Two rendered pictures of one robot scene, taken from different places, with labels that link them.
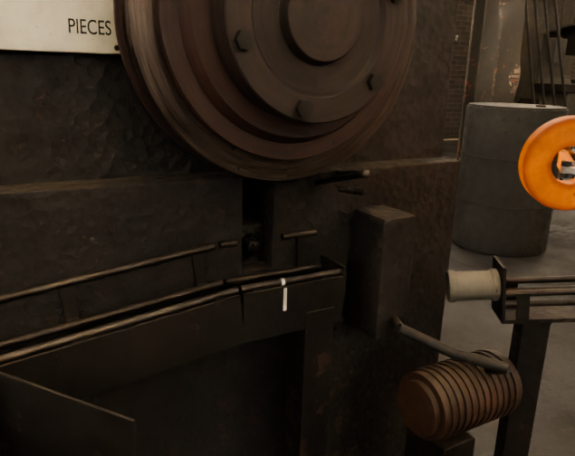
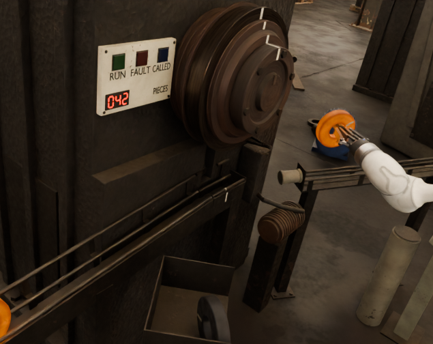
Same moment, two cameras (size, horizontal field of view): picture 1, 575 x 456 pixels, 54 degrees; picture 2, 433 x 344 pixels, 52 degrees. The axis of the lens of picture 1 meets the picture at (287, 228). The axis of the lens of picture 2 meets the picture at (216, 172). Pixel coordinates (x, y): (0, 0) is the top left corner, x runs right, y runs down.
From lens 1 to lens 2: 0.90 m
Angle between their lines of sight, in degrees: 28
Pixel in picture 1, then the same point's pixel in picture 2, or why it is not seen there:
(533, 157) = (324, 128)
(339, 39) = (273, 101)
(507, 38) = not seen: outside the picture
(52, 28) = (148, 93)
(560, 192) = (331, 140)
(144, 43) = (202, 110)
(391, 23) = (288, 87)
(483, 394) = (293, 222)
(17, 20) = (136, 94)
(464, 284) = (288, 177)
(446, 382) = (281, 220)
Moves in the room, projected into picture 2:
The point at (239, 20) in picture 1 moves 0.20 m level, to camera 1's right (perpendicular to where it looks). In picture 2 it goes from (245, 104) to (304, 104)
